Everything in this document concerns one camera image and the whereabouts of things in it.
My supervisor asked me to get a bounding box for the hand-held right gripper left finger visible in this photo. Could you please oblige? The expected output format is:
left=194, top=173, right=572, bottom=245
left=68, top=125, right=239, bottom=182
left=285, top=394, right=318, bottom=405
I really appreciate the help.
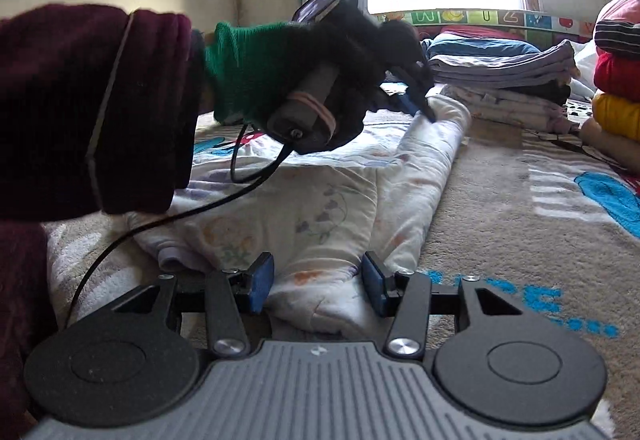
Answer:
left=111, top=253, right=276, bottom=357

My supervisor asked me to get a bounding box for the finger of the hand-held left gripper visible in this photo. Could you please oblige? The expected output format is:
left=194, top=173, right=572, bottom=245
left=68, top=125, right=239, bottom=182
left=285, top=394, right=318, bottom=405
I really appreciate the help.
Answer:
left=394, top=61, right=437, bottom=124

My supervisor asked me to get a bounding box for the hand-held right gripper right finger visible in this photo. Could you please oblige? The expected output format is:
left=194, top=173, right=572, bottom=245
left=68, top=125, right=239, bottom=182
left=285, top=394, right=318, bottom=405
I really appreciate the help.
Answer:
left=361, top=251, right=525, bottom=360

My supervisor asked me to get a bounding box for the white floral fleece top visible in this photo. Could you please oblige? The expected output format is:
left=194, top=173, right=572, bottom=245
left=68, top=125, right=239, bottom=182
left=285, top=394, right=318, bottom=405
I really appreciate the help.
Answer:
left=127, top=91, right=474, bottom=337

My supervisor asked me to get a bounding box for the person's left hand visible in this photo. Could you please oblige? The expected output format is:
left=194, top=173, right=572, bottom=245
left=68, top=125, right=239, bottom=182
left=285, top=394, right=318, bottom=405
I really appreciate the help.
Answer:
left=202, top=17, right=427, bottom=152

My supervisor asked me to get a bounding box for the blue folded blanket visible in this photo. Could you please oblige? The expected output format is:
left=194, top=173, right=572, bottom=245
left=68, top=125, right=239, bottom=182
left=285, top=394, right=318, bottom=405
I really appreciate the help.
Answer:
left=424, top=32, right=544, bottom=59

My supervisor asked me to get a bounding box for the white printed folded garment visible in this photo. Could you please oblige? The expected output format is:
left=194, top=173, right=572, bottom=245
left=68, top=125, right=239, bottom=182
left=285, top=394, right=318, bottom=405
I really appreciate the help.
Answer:
left=439, top=87, right=569, bottom=132

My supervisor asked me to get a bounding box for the red pillow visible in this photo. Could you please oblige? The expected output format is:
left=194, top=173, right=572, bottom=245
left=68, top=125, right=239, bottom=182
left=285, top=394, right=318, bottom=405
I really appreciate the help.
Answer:
left=439, top=23, right=522, bottom=41

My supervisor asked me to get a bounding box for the purple folded garment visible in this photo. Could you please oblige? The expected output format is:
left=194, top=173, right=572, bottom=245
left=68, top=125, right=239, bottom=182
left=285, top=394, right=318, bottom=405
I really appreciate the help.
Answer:
left=427, top=40, right=577, bottom=89

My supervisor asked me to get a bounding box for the colourful alphabet foam mat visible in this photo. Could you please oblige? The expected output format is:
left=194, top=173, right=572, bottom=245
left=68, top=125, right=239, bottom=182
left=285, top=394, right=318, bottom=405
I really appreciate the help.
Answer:
left=372, top=8, right=599, bottom=41

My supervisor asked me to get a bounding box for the dark grey folded garment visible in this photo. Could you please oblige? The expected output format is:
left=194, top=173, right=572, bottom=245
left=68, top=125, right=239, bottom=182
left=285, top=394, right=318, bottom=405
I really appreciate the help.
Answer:
left=515, top=82, right=572, bottom=107

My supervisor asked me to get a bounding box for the brown cartoon printed blanket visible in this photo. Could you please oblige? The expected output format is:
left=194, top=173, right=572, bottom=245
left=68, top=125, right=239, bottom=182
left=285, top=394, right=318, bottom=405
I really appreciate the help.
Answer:
left=45, top=85, right=640, bottom=440

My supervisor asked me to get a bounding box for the white crumpled sheet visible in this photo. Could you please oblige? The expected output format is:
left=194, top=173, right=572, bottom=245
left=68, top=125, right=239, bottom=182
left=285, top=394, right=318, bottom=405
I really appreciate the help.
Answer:
left=569, top=40, right=599, bottom=102

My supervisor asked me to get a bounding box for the red folded garment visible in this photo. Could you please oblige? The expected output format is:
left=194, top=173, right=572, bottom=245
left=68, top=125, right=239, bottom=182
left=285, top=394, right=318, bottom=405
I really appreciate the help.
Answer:
left=593, top=50, right=640, bottom=99

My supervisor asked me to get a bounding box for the yellow folded garment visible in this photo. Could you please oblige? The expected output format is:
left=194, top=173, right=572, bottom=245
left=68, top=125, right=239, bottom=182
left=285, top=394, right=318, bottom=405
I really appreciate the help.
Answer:
left=590, top=92, right=640, bottom=142

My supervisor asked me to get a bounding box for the beige folded garment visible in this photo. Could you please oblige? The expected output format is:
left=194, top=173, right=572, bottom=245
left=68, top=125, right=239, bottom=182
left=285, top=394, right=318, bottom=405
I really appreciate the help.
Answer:
left=579, top=119, right=640, bottom=172

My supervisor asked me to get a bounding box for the striped black folded garment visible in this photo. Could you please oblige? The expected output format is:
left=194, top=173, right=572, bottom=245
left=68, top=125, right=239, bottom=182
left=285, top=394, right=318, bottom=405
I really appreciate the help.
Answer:
left=593, top=19, right=640, bottom=59

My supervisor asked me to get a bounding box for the person's maroon clothing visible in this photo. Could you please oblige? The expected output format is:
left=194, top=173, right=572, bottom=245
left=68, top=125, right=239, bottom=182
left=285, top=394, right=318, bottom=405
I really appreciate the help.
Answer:
left=0, top=219, right=52, bottom=440

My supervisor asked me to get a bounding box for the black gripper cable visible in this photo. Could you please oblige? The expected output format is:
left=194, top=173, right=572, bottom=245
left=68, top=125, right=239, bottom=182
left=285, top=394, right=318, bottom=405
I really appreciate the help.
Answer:
left=65, top=120, right=301, bottom=327

